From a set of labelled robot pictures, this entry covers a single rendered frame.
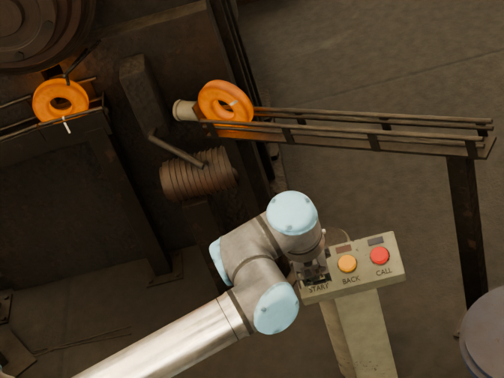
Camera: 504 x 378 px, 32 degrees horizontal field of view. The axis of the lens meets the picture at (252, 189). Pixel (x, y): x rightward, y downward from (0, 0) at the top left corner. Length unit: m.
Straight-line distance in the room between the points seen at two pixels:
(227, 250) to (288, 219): 0.13
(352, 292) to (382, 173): 1.12
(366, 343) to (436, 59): 1.64
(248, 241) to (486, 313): 0.68
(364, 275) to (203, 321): 0.55
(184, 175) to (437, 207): 0.89
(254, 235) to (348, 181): 1.46
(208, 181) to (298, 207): 0.88
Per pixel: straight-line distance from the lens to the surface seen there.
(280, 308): 1.57
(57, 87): 2.55
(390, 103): 3.39
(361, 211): 2.99
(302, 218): 1.66
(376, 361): 2.26
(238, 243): 1.67
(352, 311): 2.10
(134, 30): 2.53
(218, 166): 2.50
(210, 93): 2.36
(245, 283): 1.60
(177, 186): 2.52
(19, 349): 3.03
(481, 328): 2.09
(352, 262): 2.01
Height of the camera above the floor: 2.10
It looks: 41 degrees down
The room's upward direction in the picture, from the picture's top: 19 degrees counter-clockwise
